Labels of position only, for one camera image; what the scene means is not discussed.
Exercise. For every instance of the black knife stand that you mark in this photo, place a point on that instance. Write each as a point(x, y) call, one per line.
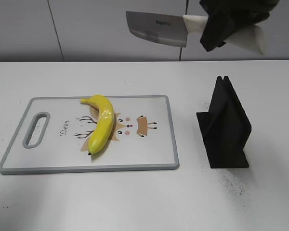
point(225, 127)

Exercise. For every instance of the yellow plastic banana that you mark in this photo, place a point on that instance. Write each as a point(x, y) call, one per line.
point(106, 119)

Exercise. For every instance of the white-handled cleaver knife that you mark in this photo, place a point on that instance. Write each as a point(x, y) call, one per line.
point(173, 30)

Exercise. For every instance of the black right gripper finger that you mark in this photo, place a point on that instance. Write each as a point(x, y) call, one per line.
point(216, 33)
point(234, 14)

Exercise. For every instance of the white grey-rimmed cutting board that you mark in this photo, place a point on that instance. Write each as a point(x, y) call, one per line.
point(53, 134)

